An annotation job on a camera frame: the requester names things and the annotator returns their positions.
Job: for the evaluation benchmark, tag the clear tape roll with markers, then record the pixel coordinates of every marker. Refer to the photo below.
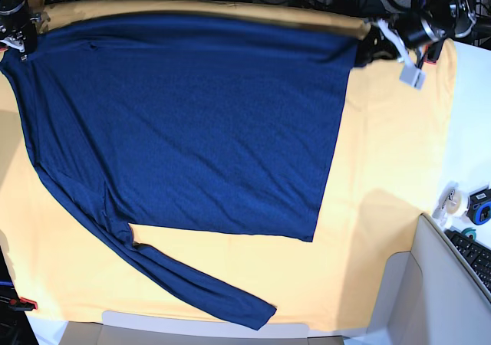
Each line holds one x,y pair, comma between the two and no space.
453,202

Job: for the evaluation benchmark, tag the red clamp top right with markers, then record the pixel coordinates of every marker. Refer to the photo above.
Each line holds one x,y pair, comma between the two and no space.
431,52

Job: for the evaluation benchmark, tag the red clamp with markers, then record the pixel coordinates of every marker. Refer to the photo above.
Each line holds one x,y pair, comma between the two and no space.
22,304
431,52

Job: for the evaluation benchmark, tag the blue tape measure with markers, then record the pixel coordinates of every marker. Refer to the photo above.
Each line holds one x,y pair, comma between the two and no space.
479,207

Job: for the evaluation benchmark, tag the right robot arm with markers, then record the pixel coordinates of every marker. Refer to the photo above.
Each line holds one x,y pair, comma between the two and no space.
9,5

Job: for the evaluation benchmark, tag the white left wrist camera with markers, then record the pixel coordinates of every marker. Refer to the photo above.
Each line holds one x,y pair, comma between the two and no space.
412,76

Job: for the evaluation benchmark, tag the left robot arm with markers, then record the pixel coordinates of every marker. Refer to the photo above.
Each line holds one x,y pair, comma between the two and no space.
458,17

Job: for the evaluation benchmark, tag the white cardboard box right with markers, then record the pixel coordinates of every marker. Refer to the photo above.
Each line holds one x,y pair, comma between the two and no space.
430,295

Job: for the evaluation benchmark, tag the green tape roll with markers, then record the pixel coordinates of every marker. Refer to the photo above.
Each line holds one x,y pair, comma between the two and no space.
469,233

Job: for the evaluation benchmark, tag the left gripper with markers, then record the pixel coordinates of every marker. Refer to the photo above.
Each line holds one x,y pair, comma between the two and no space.
398,38

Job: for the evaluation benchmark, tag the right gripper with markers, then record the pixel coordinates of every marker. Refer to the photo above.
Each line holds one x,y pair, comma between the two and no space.
19,30

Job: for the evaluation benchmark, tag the blue long-sleeve shirt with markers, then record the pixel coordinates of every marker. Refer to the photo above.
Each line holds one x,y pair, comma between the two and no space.
184,121

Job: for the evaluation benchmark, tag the black keyboard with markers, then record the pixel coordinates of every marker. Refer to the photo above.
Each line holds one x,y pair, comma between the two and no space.
473,257

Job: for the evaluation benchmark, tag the red clamp bottom left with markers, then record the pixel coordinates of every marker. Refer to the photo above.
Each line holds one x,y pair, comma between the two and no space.
22,304

